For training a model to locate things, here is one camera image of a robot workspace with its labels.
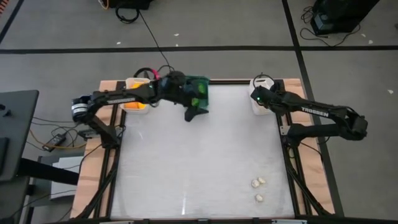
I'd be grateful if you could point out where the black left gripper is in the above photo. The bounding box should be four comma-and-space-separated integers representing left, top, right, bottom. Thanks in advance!
158, 71, 209, 122

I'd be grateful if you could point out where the teal plastic basket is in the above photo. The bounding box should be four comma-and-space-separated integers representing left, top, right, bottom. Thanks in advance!
182, 75, 211, 110

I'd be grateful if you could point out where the white plastic basket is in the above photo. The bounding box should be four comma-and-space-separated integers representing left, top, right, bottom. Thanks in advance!
248, 77, 276, 116

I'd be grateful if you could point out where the cream plastic basket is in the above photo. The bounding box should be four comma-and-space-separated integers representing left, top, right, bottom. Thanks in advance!
120, 77, 150, 115

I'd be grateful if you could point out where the wooden table side board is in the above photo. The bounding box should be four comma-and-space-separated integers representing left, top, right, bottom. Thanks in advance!
282, 78, 336, 215
70, 80, 119, 218

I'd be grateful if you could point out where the black equipment case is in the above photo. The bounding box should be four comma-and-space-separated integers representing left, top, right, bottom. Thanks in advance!
310, 0, 381, 35

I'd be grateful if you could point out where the black floor equipment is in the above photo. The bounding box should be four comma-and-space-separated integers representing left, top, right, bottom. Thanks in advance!
107, 0, 154, 10

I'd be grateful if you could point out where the white paper stack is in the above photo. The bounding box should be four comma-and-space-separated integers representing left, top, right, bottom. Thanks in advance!
49, 154, 85, 200

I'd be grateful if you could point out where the black power adapter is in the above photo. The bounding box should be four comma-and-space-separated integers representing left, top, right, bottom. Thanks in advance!
42, 133, 68, 152

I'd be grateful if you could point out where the black desk beam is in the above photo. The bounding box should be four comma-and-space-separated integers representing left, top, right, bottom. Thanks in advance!
17, 157, 80, 187

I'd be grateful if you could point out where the grey desk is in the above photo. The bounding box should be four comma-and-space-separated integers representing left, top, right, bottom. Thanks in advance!
0, 89, 40, 184

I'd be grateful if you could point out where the black aluminium table frame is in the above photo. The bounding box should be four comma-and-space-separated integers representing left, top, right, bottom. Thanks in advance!
70, 78, 338, 220

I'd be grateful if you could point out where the short black cable coil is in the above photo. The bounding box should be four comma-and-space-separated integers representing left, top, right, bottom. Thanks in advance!
133, 66, 156, 80

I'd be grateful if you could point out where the long black coiled cable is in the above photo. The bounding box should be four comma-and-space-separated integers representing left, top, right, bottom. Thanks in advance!
114, 3, 177, 77

